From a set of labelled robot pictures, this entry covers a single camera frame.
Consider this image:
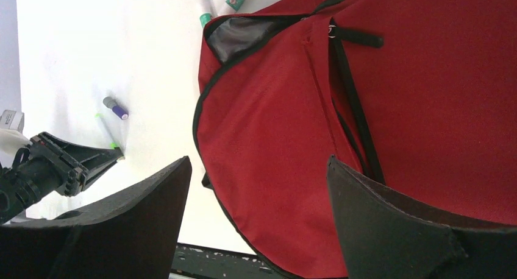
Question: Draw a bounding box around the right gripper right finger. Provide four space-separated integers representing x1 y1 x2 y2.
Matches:
326 157 516 278

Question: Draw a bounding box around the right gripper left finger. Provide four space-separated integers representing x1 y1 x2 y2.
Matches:
1 156 192 278

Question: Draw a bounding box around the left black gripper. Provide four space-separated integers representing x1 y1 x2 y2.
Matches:
1 132 124 224

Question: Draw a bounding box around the green highlighter pen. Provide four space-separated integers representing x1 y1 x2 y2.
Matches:
94 113 123 150

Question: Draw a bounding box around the red student backpack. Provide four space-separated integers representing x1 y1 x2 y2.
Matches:
193 0 516 278

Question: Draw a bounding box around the purple glue stick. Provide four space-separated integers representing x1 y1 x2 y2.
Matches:
102 96 129 120

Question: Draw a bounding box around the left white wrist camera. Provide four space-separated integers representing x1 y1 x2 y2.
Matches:
1 110 30 156

